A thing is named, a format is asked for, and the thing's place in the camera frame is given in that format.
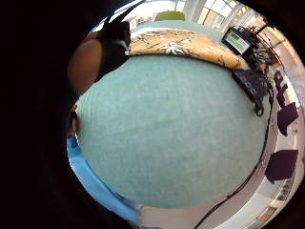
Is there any brown round object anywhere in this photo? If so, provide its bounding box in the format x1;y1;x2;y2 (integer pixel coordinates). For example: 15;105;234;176
67;38;104;95

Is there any green chair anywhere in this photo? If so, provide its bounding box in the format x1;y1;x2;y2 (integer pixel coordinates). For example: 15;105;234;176
154;10;187;23

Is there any yellow floral cloth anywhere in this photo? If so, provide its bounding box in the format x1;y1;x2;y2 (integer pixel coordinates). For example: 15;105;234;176
128;28;250;71

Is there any monitor with green screen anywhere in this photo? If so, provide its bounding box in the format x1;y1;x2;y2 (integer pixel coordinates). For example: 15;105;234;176
221;27;255;56

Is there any the person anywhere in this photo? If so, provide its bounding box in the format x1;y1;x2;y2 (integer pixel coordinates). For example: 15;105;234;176
65;104;143;225

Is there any black electronic device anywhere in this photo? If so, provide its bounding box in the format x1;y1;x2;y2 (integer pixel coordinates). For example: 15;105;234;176
232;68;270;117

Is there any dark purple chair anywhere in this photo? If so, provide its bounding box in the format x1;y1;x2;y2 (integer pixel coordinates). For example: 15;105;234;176
264;149;299;185
276;102;300;137
273;70;290;109

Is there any black stand with cables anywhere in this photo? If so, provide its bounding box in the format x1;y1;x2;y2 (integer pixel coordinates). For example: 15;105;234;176
236;18;282;70

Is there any black cable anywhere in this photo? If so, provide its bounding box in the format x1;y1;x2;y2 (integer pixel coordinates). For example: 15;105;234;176
193;79;275;229

